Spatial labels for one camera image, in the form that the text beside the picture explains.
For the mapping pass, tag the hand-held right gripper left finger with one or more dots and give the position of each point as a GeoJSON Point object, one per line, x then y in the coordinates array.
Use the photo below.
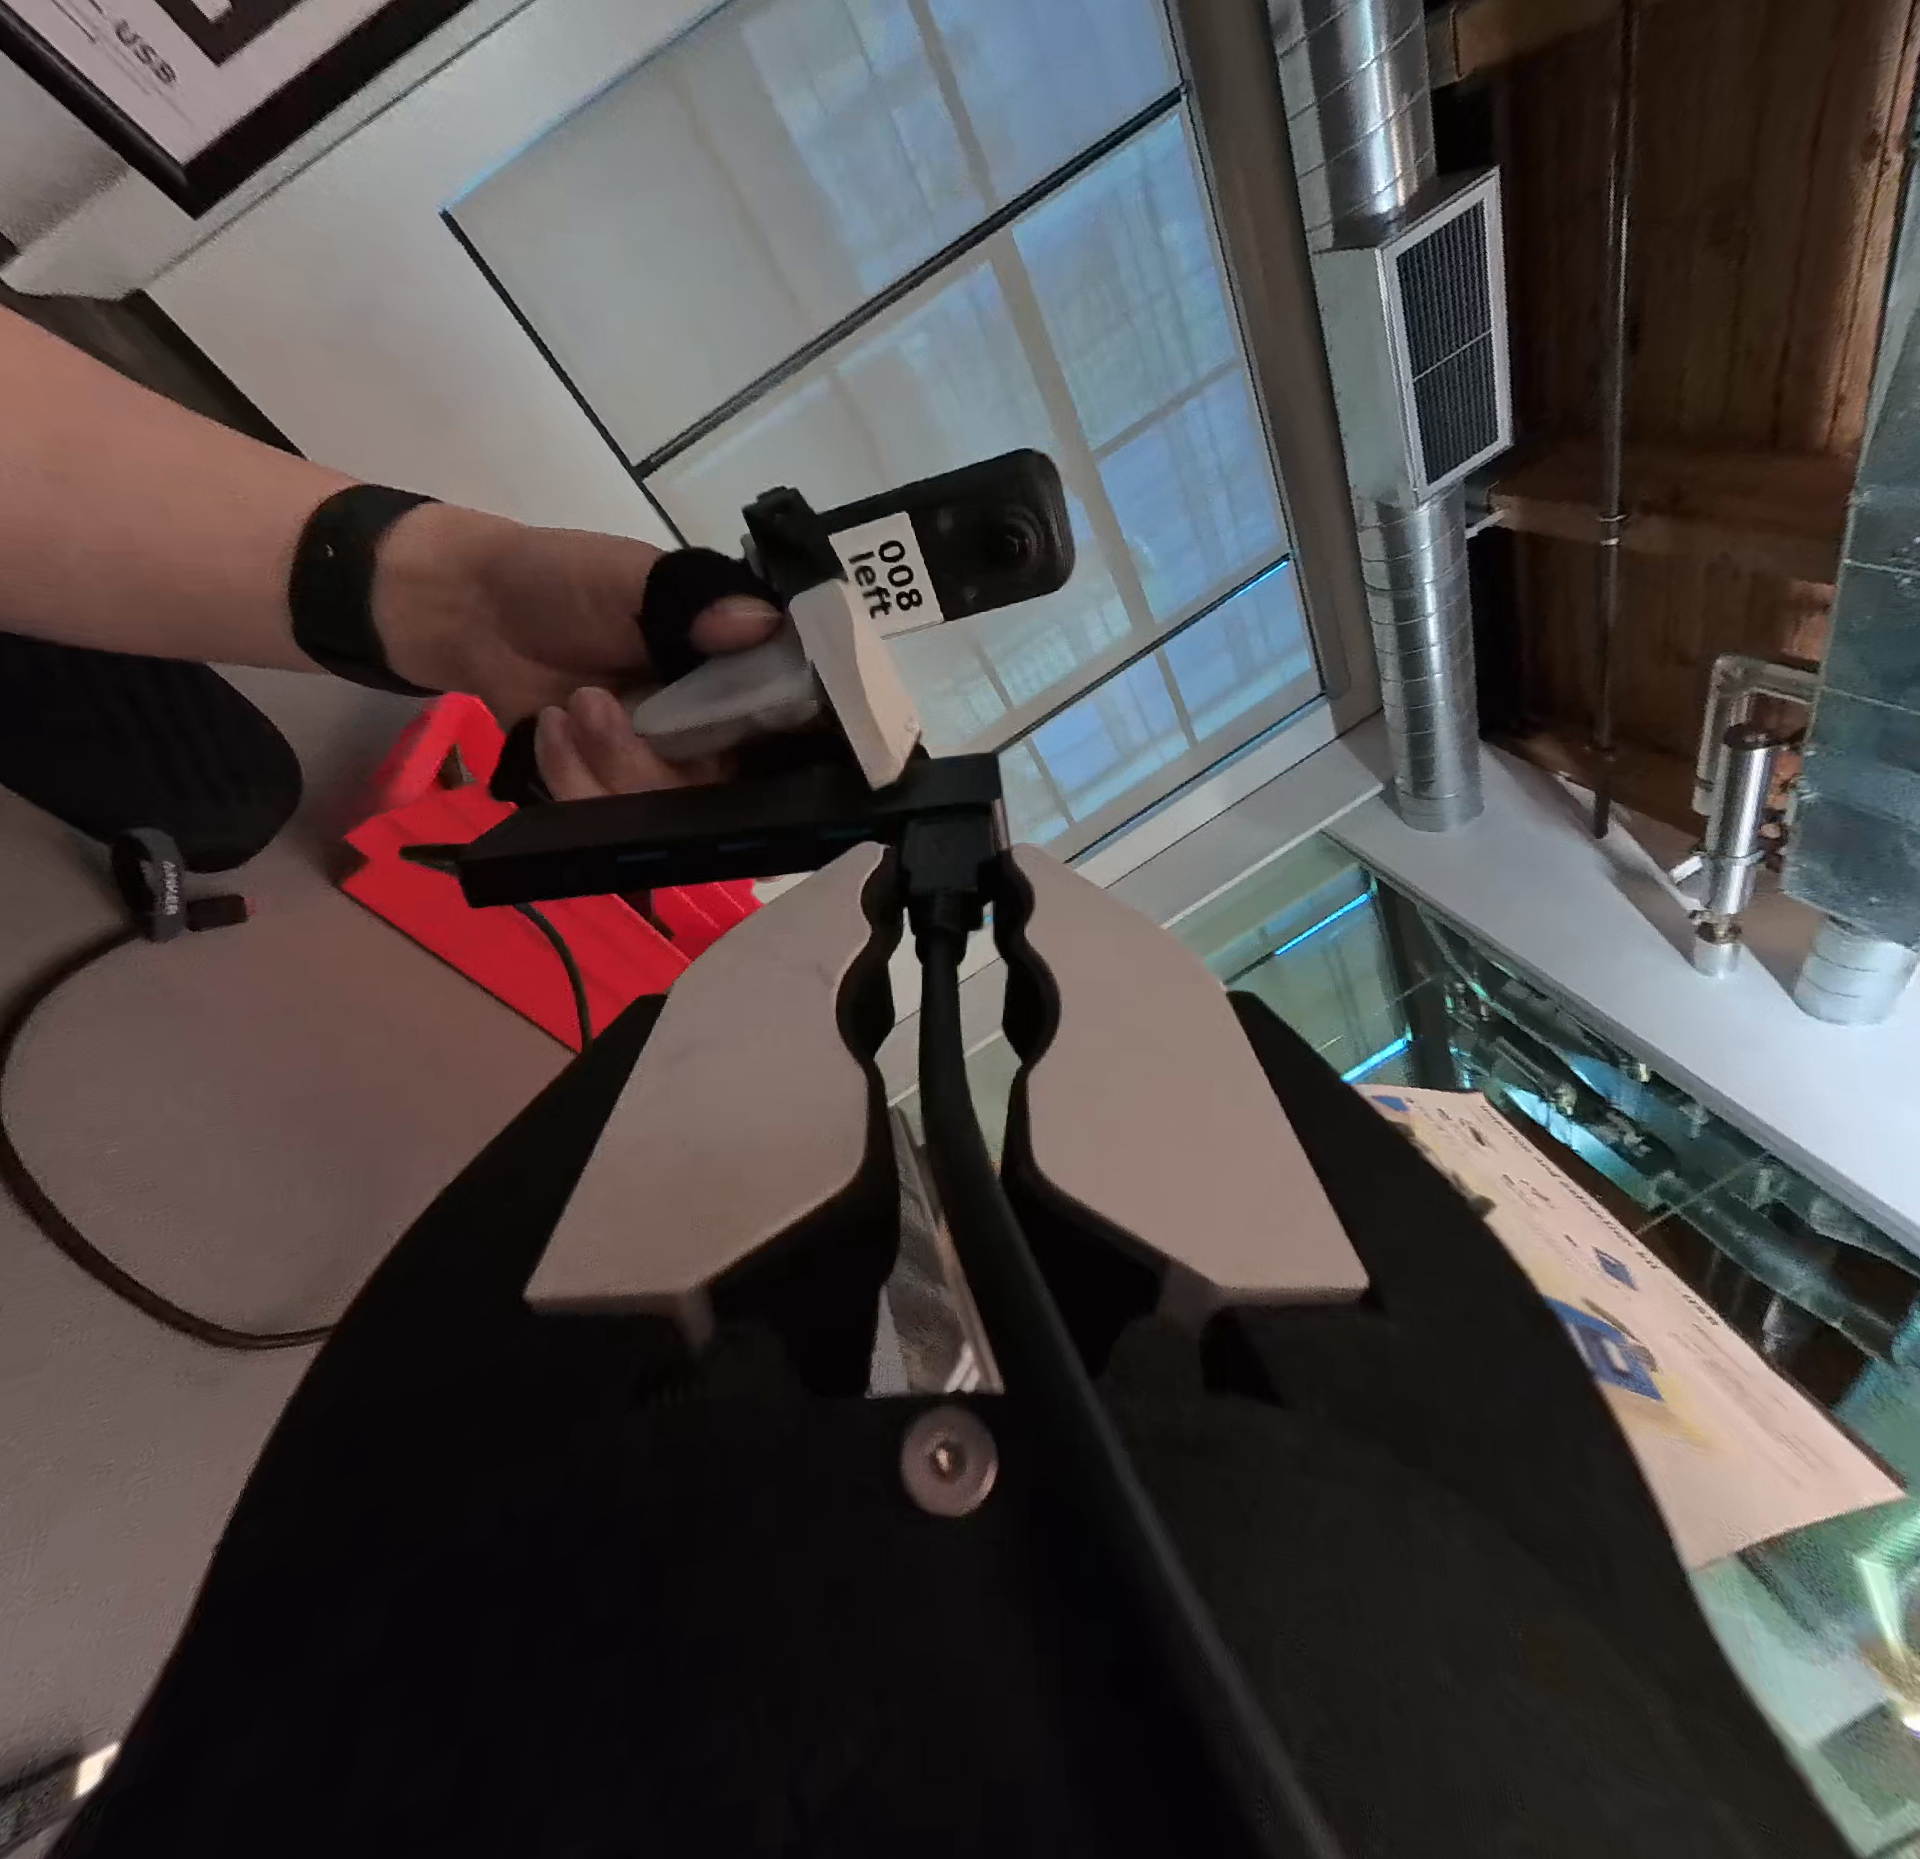
{"type": "Point", "coordinates": [704, 1125]}

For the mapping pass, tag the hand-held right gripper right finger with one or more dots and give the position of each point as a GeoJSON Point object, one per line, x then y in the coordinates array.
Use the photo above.
{"type": "Point", "coordinates": [1184, 1125]}

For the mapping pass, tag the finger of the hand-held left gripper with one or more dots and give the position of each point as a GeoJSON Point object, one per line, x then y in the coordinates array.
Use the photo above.
{"type": "Point", "coordinates": [854, 675]}

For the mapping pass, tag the red plastic bin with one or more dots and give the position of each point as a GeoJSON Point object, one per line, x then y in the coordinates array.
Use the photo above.
{"type": "Point", "coordinates": [465, 945]}

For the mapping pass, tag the person's left hand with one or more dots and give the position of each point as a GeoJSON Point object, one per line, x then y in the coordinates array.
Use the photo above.
{"type": "Point", "coordinates": [525, 601]}

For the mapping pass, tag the large window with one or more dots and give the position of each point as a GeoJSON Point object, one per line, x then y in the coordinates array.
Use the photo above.
{"type": "Point", "coordinates": [840, 239]}

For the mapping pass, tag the white vent grille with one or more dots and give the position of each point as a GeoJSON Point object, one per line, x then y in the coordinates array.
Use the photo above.
{"type": "Point", "coordinates": [1440, 329]}

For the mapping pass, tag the black wristband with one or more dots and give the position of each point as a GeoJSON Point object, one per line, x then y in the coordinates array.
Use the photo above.
{"type": "Point", "coordinates": [352, 585]}

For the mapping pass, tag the printed instruction poster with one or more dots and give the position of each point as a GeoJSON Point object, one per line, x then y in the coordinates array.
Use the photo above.
{"type": "Point", "coordinates": [1650, 1364]}

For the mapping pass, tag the metal cylinder fixture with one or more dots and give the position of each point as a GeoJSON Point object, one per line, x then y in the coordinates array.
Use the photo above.
{"type": "Point", "coordinates": [1740, 811]}

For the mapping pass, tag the thin metal pipe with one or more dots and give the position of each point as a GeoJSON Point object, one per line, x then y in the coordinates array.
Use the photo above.
{"type": "Point", "coordinates": [1612, 389]}

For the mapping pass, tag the dark mesh cloth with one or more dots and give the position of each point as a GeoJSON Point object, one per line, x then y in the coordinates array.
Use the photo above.
{"type": "Point", "coordinates": [134, 751]}

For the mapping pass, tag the black framed sign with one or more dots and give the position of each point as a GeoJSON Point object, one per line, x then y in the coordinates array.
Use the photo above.
{"type": "Point", "coordinates": [225, 89]}

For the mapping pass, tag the round metal air duct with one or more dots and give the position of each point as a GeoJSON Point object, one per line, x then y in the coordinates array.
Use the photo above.
{"type": "Point", "coordinates": [1351, 89]}

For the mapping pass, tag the foil-clad duct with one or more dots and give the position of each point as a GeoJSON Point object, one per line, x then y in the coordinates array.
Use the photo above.
{"type": "Point", "coordinates": [1875, 615]}

